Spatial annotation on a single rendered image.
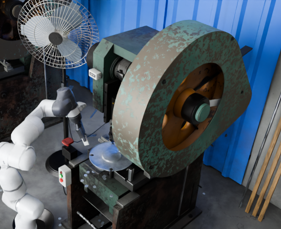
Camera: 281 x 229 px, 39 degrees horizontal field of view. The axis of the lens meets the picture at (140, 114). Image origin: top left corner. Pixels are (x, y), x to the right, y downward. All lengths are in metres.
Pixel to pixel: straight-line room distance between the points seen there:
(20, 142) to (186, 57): 0.89
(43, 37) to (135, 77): 1.29
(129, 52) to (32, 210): 0.98
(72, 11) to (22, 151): 1.18
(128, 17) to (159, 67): 2.21
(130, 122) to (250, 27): 1.56
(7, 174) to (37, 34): 1.19
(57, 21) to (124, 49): 0.78
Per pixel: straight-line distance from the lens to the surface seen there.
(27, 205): 2.18
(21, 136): 1.98
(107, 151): 2.54
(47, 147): 3.87
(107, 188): 2.51
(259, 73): 3.11
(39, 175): 3.57
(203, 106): 1.97
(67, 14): 2.80
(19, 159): 1.97
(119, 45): 2.22
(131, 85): 1.75
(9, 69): 3.69
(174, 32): 1.84
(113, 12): 4.04
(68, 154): 2.69
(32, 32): 2.94
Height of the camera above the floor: 2.39
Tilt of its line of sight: 33 degrees down
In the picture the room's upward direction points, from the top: 5 degrees clockwise
